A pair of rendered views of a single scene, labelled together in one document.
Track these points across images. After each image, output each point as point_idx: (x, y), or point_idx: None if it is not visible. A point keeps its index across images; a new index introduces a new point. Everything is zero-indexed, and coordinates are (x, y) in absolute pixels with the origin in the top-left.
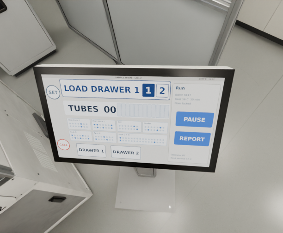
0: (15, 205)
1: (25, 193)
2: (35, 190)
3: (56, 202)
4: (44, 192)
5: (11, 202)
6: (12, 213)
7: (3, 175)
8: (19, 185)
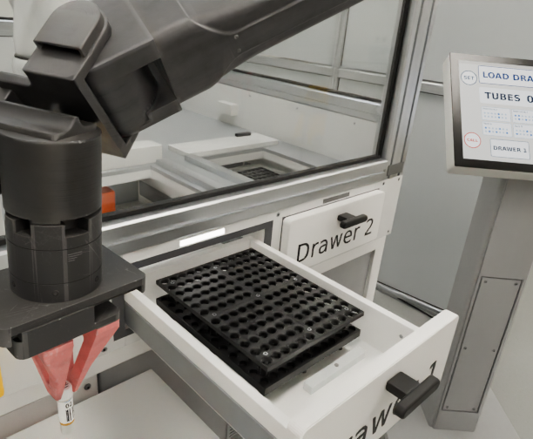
0: (342, 274)
1: (369, 247)
2: (367, 263)
3: None
4: (360, 292)
5: (376, 230)
6: None
7: (404, 158)
8: (388, 205)
